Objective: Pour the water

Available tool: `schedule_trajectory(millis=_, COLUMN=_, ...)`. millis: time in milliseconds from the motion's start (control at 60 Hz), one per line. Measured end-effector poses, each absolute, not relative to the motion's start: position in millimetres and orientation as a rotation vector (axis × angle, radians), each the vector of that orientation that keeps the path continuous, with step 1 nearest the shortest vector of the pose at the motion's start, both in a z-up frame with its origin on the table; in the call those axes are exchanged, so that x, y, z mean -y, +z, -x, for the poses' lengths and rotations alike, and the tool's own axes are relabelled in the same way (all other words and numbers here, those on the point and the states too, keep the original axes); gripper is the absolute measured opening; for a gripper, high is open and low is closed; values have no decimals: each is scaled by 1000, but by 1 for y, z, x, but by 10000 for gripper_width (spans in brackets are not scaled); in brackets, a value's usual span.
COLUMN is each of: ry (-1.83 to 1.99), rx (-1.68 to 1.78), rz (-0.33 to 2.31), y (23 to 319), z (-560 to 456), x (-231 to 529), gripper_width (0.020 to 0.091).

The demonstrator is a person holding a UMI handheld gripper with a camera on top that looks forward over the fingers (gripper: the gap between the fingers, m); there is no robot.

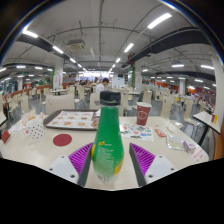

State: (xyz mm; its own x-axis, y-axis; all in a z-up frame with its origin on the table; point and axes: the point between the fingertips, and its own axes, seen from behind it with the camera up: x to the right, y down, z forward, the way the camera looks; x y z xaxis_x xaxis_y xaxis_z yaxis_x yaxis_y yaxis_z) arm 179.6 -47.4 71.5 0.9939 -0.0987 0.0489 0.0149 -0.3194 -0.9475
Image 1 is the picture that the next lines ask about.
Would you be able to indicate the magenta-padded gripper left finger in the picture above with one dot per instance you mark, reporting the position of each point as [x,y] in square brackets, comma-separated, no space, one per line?
[80,158]

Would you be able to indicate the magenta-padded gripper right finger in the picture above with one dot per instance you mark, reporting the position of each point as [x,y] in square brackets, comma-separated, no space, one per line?
[143,158]

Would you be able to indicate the green drink bottle black cap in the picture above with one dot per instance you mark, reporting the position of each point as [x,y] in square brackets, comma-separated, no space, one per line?
[107,140]

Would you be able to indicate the flat round red coaster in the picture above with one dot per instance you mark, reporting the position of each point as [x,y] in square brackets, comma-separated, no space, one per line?
[62,140]

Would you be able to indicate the colourful sticker sheet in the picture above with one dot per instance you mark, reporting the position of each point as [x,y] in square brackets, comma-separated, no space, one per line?
[136,131]

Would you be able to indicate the small red sauce packet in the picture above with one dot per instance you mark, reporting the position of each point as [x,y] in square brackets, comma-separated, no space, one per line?
[160,132]

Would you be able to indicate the clear plastic bag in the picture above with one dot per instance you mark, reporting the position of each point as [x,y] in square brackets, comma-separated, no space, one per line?
[176,142]

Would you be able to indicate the dark food tray paper liner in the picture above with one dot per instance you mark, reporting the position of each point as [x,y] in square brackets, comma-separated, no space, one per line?
[70,120]

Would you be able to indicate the red paper cup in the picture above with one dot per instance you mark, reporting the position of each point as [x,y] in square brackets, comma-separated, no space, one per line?
[143,115]

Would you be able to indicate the white polka dot mug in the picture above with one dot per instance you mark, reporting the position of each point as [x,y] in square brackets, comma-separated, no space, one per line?
[35,130]

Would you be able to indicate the red and white leaflet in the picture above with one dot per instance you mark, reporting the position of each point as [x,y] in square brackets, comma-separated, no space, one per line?
[196,153]

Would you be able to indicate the beige cafeteria chairs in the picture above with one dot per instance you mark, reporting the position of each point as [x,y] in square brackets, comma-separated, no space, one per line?
[60,101]

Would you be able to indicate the paper snack bag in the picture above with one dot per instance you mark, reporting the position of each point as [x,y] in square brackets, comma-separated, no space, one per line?
[31,116]

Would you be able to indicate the person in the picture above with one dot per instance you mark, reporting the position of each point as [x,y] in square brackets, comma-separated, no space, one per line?
[101,87]

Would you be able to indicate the neighbouring white table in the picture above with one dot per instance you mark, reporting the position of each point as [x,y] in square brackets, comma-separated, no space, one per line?
[205,117]

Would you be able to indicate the small red card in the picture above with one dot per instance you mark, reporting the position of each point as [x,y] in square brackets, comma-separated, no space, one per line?
[5,136]

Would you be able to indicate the orange padded bench seat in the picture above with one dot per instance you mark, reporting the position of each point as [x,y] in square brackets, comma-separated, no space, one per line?
[220,143]

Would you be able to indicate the small red cup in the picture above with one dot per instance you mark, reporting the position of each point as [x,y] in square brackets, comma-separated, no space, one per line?
[213,118]

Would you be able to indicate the small yellow bottle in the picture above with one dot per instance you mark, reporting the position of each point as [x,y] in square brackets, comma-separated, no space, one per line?
[216,119]

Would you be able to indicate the ceiling air conditioner unit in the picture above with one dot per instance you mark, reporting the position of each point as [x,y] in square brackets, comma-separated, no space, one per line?
[76,44]

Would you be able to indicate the ceiling strip lights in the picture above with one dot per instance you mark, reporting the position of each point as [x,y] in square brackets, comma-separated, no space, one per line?
[159,20]

